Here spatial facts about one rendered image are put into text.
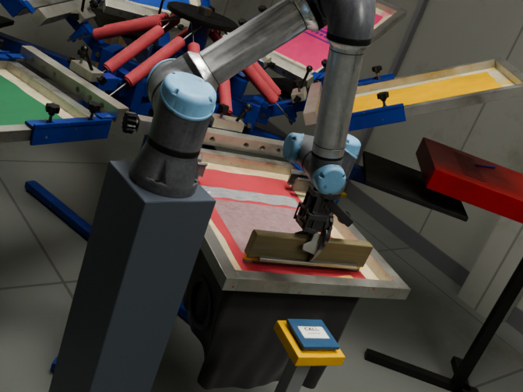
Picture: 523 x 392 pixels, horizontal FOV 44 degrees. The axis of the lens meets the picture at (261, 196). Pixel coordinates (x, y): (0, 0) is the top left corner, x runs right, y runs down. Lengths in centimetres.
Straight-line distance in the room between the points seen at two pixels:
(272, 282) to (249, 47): 58
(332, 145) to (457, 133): 319
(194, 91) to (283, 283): 58
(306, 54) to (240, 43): 200
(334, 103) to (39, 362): 170
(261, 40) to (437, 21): 345
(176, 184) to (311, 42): 226
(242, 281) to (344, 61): 58
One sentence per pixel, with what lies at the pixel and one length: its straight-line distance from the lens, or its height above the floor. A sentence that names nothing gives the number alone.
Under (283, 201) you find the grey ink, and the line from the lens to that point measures 216.
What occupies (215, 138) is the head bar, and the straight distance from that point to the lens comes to 231.
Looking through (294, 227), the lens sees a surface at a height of 95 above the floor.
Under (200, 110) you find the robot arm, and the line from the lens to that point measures 131.
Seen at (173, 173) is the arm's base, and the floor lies 125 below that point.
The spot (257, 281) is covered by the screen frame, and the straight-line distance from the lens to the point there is 160.
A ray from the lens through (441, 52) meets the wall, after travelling 476.
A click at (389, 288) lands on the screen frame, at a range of 184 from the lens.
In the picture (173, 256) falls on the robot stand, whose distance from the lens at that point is 144.
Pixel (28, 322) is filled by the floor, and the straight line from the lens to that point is 286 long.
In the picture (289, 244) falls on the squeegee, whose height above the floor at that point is 103.
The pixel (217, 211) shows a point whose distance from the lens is 194.
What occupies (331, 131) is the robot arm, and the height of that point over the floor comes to 141.
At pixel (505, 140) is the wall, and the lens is 443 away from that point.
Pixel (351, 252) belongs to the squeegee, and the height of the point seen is 103.
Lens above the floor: 179
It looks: 23 degrees down
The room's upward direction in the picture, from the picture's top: 21 degrees clockwise
